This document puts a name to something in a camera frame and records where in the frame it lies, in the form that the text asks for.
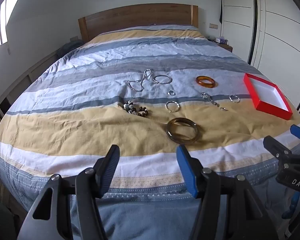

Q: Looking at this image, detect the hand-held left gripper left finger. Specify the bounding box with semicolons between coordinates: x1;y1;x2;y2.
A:
17;144;121;240

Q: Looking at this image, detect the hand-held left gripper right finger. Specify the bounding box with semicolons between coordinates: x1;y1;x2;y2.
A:
176;145;282;240

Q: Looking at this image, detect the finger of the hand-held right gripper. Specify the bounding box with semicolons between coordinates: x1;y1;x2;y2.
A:
290;124;300;155
263;135;300;172

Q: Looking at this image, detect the red jewelry box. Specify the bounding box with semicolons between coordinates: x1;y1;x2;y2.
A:
243;73;293;121

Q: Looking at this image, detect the large silver bangle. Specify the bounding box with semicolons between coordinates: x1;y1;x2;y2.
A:
153;75;172;85

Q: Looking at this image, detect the silver chain necklace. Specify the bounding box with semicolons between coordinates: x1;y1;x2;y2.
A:
127;69;154;92

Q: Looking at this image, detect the dark brown bangle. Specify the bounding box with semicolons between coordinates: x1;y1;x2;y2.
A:
165;117;199;145

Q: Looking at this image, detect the striped duvet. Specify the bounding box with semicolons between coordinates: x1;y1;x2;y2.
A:
0;24;300;205

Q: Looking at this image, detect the blue bed sheet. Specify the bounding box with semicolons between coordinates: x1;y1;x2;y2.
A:
69;180;285;240

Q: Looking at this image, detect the amber bangle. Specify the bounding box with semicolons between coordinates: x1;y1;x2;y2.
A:
196;76;216;89

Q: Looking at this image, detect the white wardrobe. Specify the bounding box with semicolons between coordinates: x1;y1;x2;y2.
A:
220;0;300;112

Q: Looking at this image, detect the wooden nightstand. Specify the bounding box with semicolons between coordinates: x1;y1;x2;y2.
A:
219;42;233;53

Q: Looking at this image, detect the teal cloth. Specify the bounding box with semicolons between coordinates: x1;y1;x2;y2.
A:
57;41;84;58

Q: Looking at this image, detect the wooden headboard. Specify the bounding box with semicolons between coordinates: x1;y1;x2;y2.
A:
78;4;199;42

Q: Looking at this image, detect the window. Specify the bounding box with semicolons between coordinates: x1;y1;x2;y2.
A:
0;0;30;53

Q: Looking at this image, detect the black white beaded bracelet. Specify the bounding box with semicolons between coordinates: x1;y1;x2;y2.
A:
119;101;138;115

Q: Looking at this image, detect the silver twisted bracelet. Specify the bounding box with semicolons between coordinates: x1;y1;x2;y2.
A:
165;101;180;113

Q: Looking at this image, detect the silver charm bracelet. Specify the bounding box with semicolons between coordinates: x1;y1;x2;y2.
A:
202;92;220;107

